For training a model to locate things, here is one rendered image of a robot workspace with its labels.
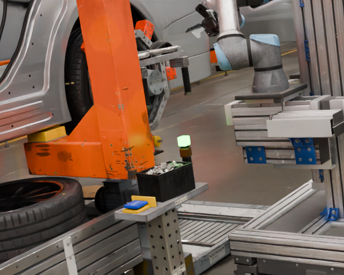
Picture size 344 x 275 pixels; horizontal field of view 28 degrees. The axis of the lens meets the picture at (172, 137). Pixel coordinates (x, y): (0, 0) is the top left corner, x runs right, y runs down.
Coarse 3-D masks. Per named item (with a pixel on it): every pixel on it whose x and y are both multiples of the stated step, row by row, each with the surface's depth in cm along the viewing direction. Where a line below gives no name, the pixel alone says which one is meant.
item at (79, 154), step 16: (80, 128) 306; (96, 128) 300; (32, 144) 326; (48, 144) 319; (64, 144) 312; (80, 144) 306; (96, 144) 300; (32, 160) 329; (48, 160) 322; (64, 160) 315; (80, 160) 308; (96, 160) 302; (80, 176) 311; (96, 176) 305
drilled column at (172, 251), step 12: (168, 216) 280; (156, 228) 280; (168, 228) 280; (156, 240) 282; (168, 240) 280; (180, 240) 286; (156, 252) 284; (168, 252) 280; (180, 252) 286; (156, 264) 285; (168, 264) 281; (180, 264) 286
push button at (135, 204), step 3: (132, 201) 274; (135, 201) 273; (138, 201) 273; (141, 201) 272; (144, 201) 271; (126, 204) 271; (129, 204) 271; (132, 204) 270; (135, 204) 269; (138, 204) 269; (141, 204) 269; (144, 204) 270; (126, 207) 270; (129, 207) 269; (132, 207) 268; (135, 207) 267; (138, 207) 267
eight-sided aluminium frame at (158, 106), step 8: (136, 32) 357; (136, 40) 363; (144, 40) 362; (144, 48) 368; (152, 64) 376; (160, 64) 372; (88, 72) 336; (168, 88) 378; (160, 96) 377; (168, 96) 377; (152, 104) 376; (160, 104) 372; (152, 112) 374; (160, 112) 373; (152, 120) 369; (152, 128) 367
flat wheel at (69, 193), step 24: (0, 192) 325; (24, 192) 327; (48, 192) 322; (72, 192) 294; (0, 216) 273; (24, 216) 273; (48, 216) 279; (72, 216) 291; (0, 240) 273; (24, 240) 274; (48, 240) 280
